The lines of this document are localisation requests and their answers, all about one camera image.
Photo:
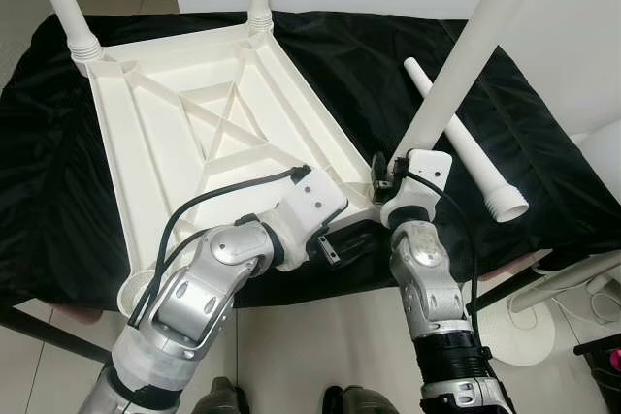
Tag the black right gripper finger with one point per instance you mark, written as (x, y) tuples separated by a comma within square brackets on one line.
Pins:
[(381, 170)]

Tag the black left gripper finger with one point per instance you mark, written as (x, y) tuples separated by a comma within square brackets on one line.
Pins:
[(361, 235)]

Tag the white plastic children table top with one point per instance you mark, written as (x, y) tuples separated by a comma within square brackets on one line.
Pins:
[(165, 143)]

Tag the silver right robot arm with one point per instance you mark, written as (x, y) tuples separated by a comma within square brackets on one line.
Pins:
[(432, 288)]

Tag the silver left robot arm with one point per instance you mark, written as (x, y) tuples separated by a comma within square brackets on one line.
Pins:
[(194, 288)]

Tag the black metal table leg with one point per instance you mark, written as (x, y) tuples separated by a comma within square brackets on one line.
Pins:
[(505, 288), (49, 334)]

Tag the black cloth table cover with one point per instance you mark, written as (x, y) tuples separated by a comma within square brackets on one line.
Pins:
[(543, 123)]

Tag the grey robot right leg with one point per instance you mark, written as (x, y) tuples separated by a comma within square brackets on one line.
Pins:
[(359, 402)]

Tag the grey robot leg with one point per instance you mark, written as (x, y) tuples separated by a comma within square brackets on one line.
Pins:
[(359, 402), (221, 399)]

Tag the white standing fan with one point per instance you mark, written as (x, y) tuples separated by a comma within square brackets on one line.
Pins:
[(524, 332)]

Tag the grey robot left leg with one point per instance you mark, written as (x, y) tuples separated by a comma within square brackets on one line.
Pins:
[(221, 399)]

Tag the magenta metal part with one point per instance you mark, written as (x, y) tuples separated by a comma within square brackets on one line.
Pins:
[(613, 358)]

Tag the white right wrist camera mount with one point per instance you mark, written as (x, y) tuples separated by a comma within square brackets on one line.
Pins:
[(427, 170)]

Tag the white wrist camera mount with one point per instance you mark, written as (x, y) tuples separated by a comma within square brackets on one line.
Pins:
[(427, 170), (315, 201)]

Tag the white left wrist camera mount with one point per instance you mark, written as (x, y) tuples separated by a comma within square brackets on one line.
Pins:
[(315, 201)]

